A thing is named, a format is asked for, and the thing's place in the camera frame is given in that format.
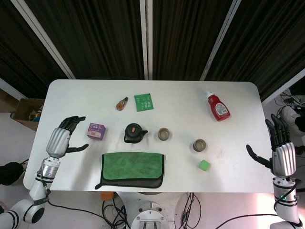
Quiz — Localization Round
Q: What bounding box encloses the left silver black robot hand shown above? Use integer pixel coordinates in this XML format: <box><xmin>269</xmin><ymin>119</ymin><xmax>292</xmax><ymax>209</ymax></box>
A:
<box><xmin>45</xmin><ymin>115</ymin><xmax>90</xmax><ymax>159</ymax></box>

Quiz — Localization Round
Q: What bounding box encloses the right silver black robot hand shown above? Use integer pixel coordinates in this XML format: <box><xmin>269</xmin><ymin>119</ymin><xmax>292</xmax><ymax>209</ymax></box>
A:
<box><xmin>246</xmin><ymin>114</ymin><xmax>297</xmax><ymax>178</ymax></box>

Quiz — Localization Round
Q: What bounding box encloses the black teapot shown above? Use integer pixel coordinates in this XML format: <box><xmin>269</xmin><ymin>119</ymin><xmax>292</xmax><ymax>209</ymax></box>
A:
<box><xmin>123</xmin><ymin>123</ymin><xmax>149</xmax><ymax>144</ymax></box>

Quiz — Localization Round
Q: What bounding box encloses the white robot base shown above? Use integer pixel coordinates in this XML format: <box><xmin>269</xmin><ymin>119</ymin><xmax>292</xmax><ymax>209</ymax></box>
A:
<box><xmin>114</xmin><ymin>192</ymin><xmax>189</xmax><ymax>229</ymax></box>

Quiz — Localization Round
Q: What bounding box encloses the purple white carton box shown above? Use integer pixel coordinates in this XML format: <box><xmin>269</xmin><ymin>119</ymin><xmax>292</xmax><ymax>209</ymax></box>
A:
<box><xmin>86</xmin><ymin>123</ymin><xmax>107</xmax><ymax>141</ymax></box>

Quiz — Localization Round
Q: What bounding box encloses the white floor device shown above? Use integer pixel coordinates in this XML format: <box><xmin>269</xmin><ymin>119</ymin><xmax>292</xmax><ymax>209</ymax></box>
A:
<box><xmin>279</xmin><ymin>105</ymin><xmax>305</xmax><ymax>134</ymax></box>

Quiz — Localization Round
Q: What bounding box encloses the brown cardboard box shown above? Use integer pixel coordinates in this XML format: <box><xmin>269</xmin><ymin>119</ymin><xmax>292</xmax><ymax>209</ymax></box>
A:
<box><xmin>10</xmin><ymin>97</ymin><xmax>45</xmax><ymax>132</ymax></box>

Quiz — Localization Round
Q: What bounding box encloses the black fabric bundle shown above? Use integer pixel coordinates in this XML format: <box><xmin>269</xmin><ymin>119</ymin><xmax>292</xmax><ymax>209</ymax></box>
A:
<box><xmin>0</xmin><ymin>161</ymin><xmax>25</xmax><ymax>186</ymax></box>

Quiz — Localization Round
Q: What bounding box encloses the orange plastic object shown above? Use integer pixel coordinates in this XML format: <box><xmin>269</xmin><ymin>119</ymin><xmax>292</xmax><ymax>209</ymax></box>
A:
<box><xmin>100</xmin><ymin>191</ymin><xmax>115</xmax><ymax>201</ymax></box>

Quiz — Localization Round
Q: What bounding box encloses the orange correction tape dispenser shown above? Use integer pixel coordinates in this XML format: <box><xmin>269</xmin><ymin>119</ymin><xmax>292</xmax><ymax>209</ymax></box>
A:
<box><xmin>115</xmin><ymin>96</ymin><xmax>130</xmax><ymax>112</ymax></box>

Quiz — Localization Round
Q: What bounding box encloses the green grey folded cloth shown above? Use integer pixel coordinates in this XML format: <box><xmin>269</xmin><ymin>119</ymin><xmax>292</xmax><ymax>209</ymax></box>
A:
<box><xmin>94</xmin><ymin>152</ymin><xmax>165</xmax><ymax>190</ymax></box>

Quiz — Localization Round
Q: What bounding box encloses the green cube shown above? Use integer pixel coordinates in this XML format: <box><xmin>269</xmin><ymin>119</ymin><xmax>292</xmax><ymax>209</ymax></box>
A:
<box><xmin>198</xmin><ymin>160</ymin><xmax>211</xmax><ymax>171</ymax></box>

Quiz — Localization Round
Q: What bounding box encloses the red ketchup bottle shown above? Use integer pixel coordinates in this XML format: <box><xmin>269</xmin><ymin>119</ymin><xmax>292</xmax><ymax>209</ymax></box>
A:
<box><xmin>206</xmin><ymin>90</ymin><xmax>231</xmax><ymax>123</ymax></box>

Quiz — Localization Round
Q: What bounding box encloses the dark ceramic teacup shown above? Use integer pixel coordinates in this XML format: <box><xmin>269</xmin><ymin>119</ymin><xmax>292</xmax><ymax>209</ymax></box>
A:
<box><xmin>192</xmin><ymin>138</ymin><xmax>207</xmax><ymax>153</ymax></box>
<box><xmin>157</xmin><ymin>127</ymin><xmax>173</xmax><ymax>141</ymax></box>

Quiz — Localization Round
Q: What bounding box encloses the green tea sachet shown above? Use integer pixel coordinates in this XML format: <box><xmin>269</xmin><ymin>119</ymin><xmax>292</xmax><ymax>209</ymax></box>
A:
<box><xmin>133</xmin><ymin>94</ymin><xmax>155</xmax><ymax>112</ymax></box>

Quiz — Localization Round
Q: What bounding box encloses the white frame post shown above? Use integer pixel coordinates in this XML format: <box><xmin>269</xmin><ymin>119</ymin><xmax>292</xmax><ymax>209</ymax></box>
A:
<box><xmin>139</xmin><ymin>0</ymin><xmax>153</xmax><ymax>81</ymax></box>
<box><xmin>10</xmin><ymin>0</ymin><xmax>76</xmax><ymax>80</ymax></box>
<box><xmin>261</xmin><ymin>71</ymin><xmax>305</xmax><ymax>104</ymax></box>
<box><xmin>199</xmin><ymin>0</ymin><xmax>242</xmax><ymax>81</ymax></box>

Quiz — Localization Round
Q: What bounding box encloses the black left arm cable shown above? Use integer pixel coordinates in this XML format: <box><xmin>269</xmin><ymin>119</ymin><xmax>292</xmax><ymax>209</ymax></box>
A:
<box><xmin>40</xmin><ymin>180</ymin><xmax>131</xmax><ymax>229</ymax></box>

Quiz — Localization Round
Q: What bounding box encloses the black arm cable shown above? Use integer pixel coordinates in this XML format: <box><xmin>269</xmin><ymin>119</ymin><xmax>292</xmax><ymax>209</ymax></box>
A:
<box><xmin>40</xmin><ymin>180</ymin><xmax>131</xmax><ymax>229</ymax></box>
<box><xmin>213</xmin><ymin>183</ymin><xmax>300</xmax><ymax>229</ymax></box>

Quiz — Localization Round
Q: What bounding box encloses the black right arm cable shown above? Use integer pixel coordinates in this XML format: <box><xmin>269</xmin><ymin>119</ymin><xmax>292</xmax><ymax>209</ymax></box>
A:
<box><xmin>213</xmin><ymin>183</ymin><xmax>300</xmax><ymax>229</ymax></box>

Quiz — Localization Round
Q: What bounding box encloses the black floor cable bundle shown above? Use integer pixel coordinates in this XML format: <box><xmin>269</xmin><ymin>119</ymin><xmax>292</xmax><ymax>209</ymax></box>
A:
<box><xmin>102</xmin><ymin>199</ymin><xmax>131</xmax><ymax>229</ymax></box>
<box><xmin>180</xmin><ymin>192</ymin><xmax>203</xmax><ymax>229</ymax></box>

